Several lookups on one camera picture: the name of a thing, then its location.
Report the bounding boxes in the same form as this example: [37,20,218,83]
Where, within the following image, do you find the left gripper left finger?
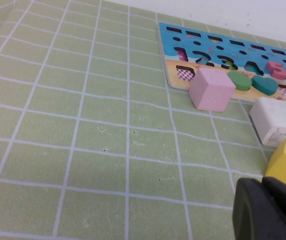
[232,176,286,240]

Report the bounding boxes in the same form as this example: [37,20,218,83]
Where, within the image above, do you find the teal heart piece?
[251,75,280,97]

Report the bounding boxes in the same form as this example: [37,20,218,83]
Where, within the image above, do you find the green circle piece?
[227,70,253,91]

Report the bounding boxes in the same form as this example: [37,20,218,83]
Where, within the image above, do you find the pink number five piece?
[266,61,286,80]

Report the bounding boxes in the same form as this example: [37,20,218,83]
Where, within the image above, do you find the blue wooden puzzle board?
[157,21,286,103]

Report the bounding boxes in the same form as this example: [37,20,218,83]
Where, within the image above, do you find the white plug charger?
[249,96,286,146]

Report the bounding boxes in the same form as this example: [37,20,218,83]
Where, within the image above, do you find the pink wooden cube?
[188,67,237,113]

